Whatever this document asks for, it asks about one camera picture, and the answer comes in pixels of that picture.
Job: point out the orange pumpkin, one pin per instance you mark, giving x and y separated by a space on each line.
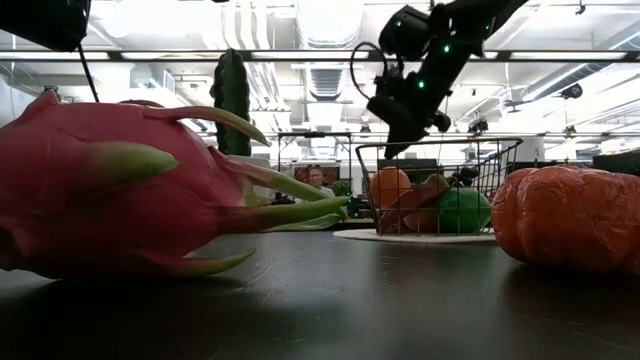
570 220

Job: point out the green cucumber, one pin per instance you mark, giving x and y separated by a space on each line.
232 110

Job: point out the black overhead frame beam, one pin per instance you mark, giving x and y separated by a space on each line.
115 56

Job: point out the person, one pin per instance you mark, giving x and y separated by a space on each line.
316 177

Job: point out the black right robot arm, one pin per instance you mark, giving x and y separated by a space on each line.
470 25

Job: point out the orange fruit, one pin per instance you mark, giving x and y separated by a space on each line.
387 185

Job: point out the black ceiling spotlight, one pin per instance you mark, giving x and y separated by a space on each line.
478 126

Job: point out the white round woven mat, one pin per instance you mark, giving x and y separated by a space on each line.
360 235

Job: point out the colourful wall painting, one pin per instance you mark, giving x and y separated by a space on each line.
300 175

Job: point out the black background monitor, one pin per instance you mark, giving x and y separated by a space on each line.
425 164
620 162

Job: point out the white round ceiling duct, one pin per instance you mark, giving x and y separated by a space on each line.
327 22

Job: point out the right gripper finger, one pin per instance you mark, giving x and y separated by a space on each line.
402 149

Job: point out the green background plant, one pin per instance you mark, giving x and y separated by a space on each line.
342 188

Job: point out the black round ceiling speaker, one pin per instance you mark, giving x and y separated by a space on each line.
571 91

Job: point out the pink dragon fruit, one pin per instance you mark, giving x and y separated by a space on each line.
100 200

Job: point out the green lime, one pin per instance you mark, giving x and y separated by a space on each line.
465 210

